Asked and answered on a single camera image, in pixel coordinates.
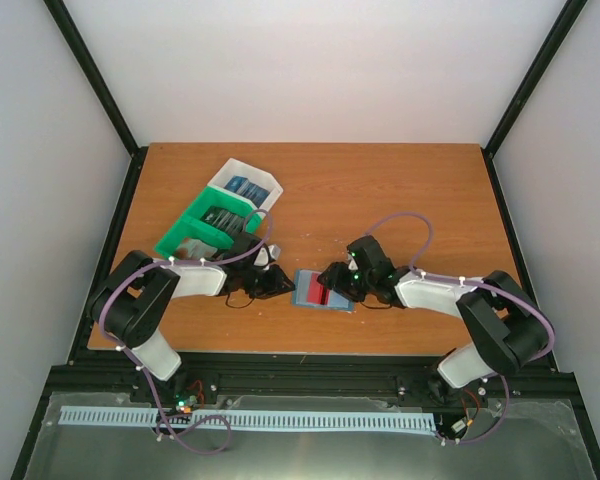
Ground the black frame post right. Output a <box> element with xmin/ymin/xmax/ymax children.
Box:
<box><xmin>482</xmin><ymin>0</ymin><xmax>588</xmax><ymax>160</ymax></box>

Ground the teal card holder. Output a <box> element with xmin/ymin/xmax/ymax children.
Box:
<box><xmin>291</xmin><ymin>269</ymin><xmax>354</xmax><ymax>312</ymax></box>

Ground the small electronics board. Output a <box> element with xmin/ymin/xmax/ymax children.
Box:
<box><xmin>174</xmin><ymin>391</ymin><xmax>205</xmax><ymax>415</ymax></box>

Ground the black frame post left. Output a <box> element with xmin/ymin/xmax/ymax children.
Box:
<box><xmin>43</xmin><ymin>0</ymin><xmax>143</xmax><ymax>158</ymax></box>

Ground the metal base plate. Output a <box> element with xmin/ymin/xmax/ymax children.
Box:
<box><xmin>24</xmin><ymin>394</ymin><xmax>595</xmax><ymax>479</ymax></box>

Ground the black frame post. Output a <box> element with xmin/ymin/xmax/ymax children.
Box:
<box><xmin>43</xmin><ymin>0</ymin><xmax>143</xmax><ymax>158</ymax></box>
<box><xmin>482</xmin><ymin>0</ymin><xmax>588</xmax><ymax>160</ymax></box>

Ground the light blue cable duct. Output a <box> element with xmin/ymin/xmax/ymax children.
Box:
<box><xmin>57</xmin><ymin>406</ymin><xmax>436</xmax><ymax>436</ymax></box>

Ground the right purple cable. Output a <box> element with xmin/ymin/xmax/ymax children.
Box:
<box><xmin>361</xmin><ymin>211</ymin><xmax>556</xmax><ymax>446</ymax></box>

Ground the white bin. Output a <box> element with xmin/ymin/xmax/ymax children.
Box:
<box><xmin>208</xmin><ymin>158</ymin><xmax>284</xmax><ymax>210</ymax></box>

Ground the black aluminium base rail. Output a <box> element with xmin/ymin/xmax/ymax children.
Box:
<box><xmin>12</xmin><ymin>351</ymin><xmax>600</xmax><ymax>479</ymax></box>

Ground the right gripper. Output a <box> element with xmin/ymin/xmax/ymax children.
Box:
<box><xmin>317</xmin><ymin>262</ymin><xmax>374</xmax><ymax>303</ymax></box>

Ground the red white card stack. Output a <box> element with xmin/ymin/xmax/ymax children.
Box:
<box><xmin>174</xmin><ymin>238</ymin><xmax>217</xmax><ymax>260</ymax></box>

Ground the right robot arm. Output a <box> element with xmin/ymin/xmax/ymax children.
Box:
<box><xmin>317</xmin><ymin>261</ymin><xmax>555</xmax><ymax>389</ymax></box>

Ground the blue card stack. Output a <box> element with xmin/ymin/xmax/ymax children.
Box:
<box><xmin>225</xmin><ymin>175</ymin><xmax>270</xmax><ymax>208</ymax></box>

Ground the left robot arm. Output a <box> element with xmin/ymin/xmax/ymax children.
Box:
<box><xmin>86</xmin><ymin>232</ymin><xmax>296</xmax><ymax>403</ymax></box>

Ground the black card stack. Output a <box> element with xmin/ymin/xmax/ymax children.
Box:
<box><xmin>201</xmin><ymin>206</ymin><xmax>245</xmax><ymax>237</ymax></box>

